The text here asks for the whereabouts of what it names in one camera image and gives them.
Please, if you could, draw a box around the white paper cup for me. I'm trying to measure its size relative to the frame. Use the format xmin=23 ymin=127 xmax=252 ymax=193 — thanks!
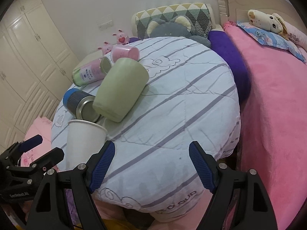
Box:
xmin=65 ymin=119 xmax=107 ymax=170

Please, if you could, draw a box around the sage green cup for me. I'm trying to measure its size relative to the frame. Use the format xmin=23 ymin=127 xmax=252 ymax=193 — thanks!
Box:
xmin=93 ymin=58 xmax=149 ymax=122

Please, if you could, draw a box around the pink plastic cup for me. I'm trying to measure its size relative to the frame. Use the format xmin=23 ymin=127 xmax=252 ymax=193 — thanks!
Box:
xmin=111 ymin=45 xmax=140 ymax=63

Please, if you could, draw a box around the pink folded quilt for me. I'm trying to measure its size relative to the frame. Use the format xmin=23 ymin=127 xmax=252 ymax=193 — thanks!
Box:
xmin=21 ymin=117 xmax=52 ymax=167

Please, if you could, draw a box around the blue black towel canister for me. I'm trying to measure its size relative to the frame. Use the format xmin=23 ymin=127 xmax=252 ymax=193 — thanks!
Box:
xmin=63 ymin=88 xmax=101 ymax=123

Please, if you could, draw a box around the pink bed blanket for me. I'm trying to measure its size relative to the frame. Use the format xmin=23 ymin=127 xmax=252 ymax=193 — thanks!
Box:
xmin=224 ymin=22 xmax=306 ymax=229

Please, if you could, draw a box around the pink green clear canister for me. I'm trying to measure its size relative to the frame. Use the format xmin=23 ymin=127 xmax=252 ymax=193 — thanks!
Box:
xmin=72 ymin=57 xmax=112 ymax=87

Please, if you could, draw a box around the cream wardrobe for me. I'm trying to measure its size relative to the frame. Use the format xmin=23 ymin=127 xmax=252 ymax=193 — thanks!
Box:
xmin=1 ymin=0 xmax=79 ymax=151

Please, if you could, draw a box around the pink bunny plush front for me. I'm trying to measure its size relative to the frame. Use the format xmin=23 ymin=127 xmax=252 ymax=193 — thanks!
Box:
xmin=98 ymin=42 xmax=113 ymax=56

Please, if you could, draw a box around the pink bunny plush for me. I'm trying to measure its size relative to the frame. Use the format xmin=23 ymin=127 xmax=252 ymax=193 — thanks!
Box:
xmin=112 ymin=29 xmax=130 ymax=45
xmin=98 ymin=42 xmax=113 ymax=56

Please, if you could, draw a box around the striped white quilt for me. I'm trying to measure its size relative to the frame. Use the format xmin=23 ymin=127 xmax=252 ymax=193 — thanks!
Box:
xmin=50 ymin=36 xmax=242 ymax=223

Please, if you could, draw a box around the pink bunny plush back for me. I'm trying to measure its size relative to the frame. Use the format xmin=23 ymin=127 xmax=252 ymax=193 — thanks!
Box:
xmin=112 ymin=29 xmax=130 ymax=45

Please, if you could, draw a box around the purple blanket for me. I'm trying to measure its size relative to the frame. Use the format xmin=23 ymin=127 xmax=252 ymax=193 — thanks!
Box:
xmin=208 ymin=30 xmax=251 ymax=104

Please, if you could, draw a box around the blue cartoon pillow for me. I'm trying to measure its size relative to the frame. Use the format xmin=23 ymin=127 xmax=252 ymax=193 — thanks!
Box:
xmin=236 ymin=21 xmax=306 ymax=63

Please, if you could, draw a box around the grey bear cushion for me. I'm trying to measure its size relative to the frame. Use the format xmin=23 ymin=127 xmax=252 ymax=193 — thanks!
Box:
xmin=145 ymin=16 xmax=211 ymax=48

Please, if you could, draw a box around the white dog plush toy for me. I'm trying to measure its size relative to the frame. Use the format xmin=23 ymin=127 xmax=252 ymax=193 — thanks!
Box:
xmin=247 ymin=9 xmax=307 ymax=46

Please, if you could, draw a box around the triangle pattern headboard cushion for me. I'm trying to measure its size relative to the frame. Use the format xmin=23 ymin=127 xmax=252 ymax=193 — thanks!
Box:
xmin=131 ymin=3 xmax=216 ymax=39

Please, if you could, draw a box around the cream wooden bed headboard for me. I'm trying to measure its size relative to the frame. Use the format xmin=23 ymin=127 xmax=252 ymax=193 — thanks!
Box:
xmin=217 ymin=0 xmax=301 ymax=26

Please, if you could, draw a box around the wall switch plate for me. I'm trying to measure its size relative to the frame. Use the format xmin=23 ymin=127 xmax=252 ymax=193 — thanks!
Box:
xmin=98 ymin=20 xmax=113 ymax=31

